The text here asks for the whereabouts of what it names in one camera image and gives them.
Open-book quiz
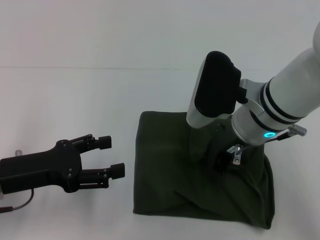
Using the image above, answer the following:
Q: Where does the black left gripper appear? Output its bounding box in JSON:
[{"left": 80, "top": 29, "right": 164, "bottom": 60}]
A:
[{"left": 0, "top": 133, "right": 126, "bottom": 195}]

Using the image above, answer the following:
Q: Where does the red black cable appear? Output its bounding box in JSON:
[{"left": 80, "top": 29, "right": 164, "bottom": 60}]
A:
[{"left": 0, "top": 188, "right": 35, "bottom": 214}]

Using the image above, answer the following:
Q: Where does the silver elbow connector plug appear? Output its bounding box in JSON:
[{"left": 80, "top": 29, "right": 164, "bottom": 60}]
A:
[{"left": 286, "top": 124, "right": 308, "bottom": 137}]

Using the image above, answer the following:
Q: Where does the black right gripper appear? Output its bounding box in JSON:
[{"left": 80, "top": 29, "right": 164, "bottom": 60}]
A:
[{"left": 212, "top": 128, "right": 250, "bottom": 174}]

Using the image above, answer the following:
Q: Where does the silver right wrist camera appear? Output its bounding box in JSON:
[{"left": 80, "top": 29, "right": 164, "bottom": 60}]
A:
[{"left": 185, "top": 50, "right": 249, "bottom": 130}]

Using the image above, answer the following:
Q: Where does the dark green shirt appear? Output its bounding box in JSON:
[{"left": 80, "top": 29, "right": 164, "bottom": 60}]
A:
[{"left": 131, "top": 111, "right": 276, "bottom": 224}]

